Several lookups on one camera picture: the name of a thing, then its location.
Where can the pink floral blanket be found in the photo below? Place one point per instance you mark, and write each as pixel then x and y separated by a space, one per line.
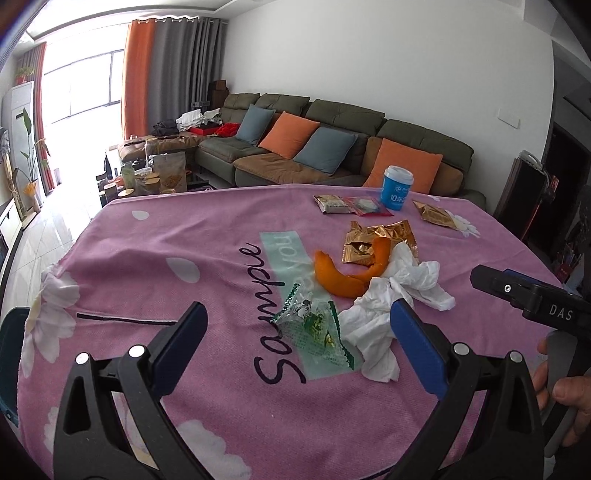
pixel 207 230

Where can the white wall switch plate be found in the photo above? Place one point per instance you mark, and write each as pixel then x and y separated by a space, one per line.
pixel 509 118

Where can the large gold wrapper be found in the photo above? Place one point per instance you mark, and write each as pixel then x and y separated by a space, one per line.
pixel 401 235

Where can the window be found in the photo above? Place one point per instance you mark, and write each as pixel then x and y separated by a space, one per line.
pixel 83 87

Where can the blue-grey cushion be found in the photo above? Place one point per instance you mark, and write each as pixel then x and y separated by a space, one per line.
pixel 254 124
pixel 325 150

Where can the glass coffee table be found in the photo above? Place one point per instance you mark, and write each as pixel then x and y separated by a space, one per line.
pixel 198 177

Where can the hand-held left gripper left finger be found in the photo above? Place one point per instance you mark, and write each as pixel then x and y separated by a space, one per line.
pixel 180 344

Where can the red cloth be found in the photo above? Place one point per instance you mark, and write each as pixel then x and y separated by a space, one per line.
pixel 227 130

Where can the striped grey and red curtain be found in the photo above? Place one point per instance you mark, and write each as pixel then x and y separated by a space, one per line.
pixel 39 115

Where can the flat red box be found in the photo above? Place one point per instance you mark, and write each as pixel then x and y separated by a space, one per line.
pixel 202 131

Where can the clear green printed wrapper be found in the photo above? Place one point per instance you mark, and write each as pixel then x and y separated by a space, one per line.
pixel 314 323

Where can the stacked brown boxes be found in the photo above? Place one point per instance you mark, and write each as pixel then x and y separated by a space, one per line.
pixel 218 94

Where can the dark folded panel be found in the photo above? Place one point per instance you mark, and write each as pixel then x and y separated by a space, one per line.
pixel 521 194

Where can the orange cushion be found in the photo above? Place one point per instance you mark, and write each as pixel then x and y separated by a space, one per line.
pixel 415 154
pixel 286 136

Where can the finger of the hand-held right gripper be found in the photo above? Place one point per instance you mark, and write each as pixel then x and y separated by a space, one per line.
pixel 513 274
pixel 496 282

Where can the small potted plant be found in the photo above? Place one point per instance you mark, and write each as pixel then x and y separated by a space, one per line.
pixel 25 74

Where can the black bag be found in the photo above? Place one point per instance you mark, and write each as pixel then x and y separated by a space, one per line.
pixel 165 127

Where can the white and black TV cabinet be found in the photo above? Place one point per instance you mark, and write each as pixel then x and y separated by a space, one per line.
pixel 7 226

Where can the orange peel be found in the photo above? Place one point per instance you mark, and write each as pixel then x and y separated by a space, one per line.
pixel 337 277

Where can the wooden coat rack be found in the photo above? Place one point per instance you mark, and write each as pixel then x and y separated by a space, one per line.
pixel 17 194

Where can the small gold wrapper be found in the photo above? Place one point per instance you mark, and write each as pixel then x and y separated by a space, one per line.
pixel 434 214

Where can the blue cup with white lid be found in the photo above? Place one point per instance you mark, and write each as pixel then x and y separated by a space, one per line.
pixel 395 194

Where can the orange curtain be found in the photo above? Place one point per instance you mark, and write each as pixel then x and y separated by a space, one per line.
pixel 138 78

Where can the tall plant in yellow pot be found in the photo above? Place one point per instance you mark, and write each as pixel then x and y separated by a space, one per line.
pixel 30 189

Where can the person's right hand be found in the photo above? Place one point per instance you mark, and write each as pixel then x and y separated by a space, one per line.
pixel 539 383

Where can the pile of white clothes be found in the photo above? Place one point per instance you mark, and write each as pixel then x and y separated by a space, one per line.
pixel 198 117

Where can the white tissue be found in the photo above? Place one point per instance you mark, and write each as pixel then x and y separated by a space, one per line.
pixel 369 323

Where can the olive green sofa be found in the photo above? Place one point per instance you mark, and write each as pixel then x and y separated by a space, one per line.
pixel 415 134

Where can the red and clear packet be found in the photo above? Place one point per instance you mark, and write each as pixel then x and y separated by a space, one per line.
pixel 371 206

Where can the dark teal waste bin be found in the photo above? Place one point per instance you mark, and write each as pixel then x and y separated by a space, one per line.
pixel 9 360

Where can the white standing air conditioner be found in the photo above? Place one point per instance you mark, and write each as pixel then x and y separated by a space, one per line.
pixel 18 99

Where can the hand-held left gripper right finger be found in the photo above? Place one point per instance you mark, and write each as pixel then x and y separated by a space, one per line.
pixel 418 344

